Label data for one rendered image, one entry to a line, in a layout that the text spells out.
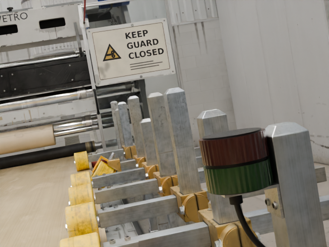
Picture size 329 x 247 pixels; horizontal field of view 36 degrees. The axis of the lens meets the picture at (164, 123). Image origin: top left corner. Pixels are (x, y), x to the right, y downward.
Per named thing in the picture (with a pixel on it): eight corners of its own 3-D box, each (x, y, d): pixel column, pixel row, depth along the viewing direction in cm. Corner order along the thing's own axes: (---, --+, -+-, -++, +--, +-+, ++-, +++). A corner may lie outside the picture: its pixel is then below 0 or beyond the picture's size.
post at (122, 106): (144, 209, 223) (125, 101, 221) (145, 211, 220) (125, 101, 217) (136, 211, 223) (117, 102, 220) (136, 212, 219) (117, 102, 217)
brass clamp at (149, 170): (161, 175, 155) (159, 159, 155) (169, 181, 142) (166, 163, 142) (142, 179, 154) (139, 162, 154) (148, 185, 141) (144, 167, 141)
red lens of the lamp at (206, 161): (256, 150, 49) (252, 127, 49) (280, 155, 43) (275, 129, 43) (196, 161, 48) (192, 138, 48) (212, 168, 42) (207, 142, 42)
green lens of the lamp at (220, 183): (260, 175, 49) (256, 153, 49) (284, 184, 43) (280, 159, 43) (200, 187, 48) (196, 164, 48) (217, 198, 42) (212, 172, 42)
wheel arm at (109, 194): (274, 166, 131) (272, 152, 131) (280, 168, 128) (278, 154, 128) (81, 205, 124) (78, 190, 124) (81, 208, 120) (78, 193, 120)
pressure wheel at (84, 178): (93, 192, 142) (95, 202, 149) (88, 166, 145) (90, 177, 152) (71, 196, 141) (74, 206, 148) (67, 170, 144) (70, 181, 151)
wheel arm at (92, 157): (191, 142, 230) (190, 134, 230) (193, 143, 227) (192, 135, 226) (81, 163, 222) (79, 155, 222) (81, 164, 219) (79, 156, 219)
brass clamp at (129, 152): (135, 154, 229) (133, 143, 229) (139, 157, 216) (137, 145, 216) (122, 157, 228) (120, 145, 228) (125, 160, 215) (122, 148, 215)
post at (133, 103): (161, 234, 174) (137, 95, 171) (162, 236, 170) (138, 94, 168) (151, 236, 173) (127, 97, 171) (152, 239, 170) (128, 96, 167)
